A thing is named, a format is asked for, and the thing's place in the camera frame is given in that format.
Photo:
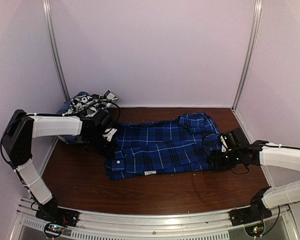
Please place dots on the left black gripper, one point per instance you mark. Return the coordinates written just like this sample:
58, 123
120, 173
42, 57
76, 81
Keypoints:
109, 152

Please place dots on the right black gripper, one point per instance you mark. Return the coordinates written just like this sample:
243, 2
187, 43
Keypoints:
216, 160

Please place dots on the blue plaid long sleeve shirt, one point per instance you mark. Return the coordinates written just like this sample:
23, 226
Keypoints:
163, 147

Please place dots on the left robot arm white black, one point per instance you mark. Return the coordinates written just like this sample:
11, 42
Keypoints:
16, 145

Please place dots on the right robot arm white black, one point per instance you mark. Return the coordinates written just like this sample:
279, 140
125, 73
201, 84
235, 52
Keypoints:
236, 149

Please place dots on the small blue check shirt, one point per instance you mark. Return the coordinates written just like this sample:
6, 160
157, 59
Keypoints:
69, 139

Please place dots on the black white patterned shirt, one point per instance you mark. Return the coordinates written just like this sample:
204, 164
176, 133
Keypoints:
87, 105

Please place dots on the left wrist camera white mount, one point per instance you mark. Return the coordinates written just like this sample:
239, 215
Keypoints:
109, 134

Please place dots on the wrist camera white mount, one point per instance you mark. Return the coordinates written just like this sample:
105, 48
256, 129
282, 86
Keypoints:
109, 134
224, 146

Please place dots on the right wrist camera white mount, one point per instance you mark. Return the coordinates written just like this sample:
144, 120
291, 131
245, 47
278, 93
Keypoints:
224, 146

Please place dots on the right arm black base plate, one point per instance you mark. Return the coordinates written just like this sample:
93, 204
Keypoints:
248, 215

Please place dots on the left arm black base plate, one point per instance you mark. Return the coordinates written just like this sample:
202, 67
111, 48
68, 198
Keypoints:
57, 216

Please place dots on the front aluminium rail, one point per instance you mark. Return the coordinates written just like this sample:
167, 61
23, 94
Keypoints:
213, 225

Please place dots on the left aluminium corner post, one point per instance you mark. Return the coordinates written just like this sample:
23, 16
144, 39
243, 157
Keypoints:
54, 48

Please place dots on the aluminium corner post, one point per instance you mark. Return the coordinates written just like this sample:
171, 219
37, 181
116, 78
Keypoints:
253, 36
54, 48

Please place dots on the right aluminium corner post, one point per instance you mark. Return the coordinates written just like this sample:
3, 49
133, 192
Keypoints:
253, 36

